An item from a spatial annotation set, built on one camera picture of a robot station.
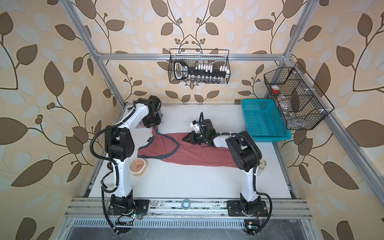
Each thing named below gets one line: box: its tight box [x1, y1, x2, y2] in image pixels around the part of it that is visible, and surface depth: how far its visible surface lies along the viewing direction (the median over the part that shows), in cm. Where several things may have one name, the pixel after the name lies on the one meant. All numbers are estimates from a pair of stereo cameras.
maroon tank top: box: [137, 126, 239, 168], surface depth 96 cm
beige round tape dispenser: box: [129, 157, 149, 177], surface depth 88 cm
